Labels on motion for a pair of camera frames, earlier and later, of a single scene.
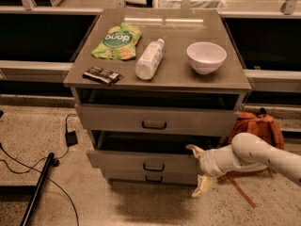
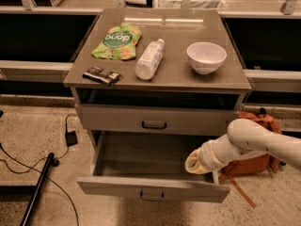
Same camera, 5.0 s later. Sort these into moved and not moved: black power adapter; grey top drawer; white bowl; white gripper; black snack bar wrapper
Moved: white gripper
Not moved: white bowl; black power adapter; grey top drawer; black snack bar wrapper
